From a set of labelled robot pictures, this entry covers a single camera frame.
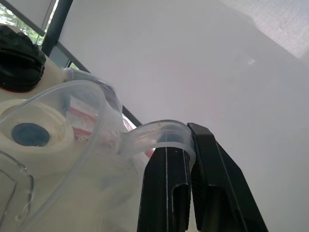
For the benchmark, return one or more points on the white blender base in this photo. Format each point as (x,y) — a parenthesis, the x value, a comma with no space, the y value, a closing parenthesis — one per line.
(58,135)

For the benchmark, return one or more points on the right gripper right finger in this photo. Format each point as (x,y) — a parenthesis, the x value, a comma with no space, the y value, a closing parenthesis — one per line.
(217,193)

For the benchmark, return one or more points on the clear bag with red card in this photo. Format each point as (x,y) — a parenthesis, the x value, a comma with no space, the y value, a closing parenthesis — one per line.
(82,113)

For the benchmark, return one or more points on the black window post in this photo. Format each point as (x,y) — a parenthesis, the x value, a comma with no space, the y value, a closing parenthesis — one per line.
(56,21)

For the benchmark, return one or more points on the clear plastic measuring cup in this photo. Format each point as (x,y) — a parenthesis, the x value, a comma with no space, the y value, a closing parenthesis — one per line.
(166,130)

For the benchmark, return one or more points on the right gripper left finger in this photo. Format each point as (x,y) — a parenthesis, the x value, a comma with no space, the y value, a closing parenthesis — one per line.
(161,193)

